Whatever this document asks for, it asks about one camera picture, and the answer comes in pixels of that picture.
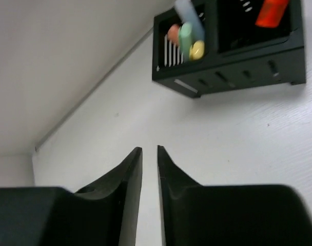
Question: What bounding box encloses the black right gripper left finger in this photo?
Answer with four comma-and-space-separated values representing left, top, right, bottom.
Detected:
0, 147, 143, 245

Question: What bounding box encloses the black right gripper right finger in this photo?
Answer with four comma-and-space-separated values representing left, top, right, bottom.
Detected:
157, 146, 312, 245

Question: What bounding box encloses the yellow pastel highlighter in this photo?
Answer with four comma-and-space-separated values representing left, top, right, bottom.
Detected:
189, 40, 205, 60

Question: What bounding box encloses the mint green pastel highlighter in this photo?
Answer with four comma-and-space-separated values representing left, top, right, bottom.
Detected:
179, 22, 193, 62

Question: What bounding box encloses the orange pastel highlighter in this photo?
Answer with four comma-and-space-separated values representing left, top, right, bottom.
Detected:
167, 24, 180, 46

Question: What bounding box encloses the blue pastel highlighter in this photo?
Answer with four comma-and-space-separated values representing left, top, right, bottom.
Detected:
174, 0, 205, 41

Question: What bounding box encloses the black highlighter orange cap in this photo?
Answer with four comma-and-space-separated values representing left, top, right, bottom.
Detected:
255, 0, 289, 28

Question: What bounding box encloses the black two-compartment container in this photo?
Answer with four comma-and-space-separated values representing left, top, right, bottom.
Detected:
152, 1, 306, 98

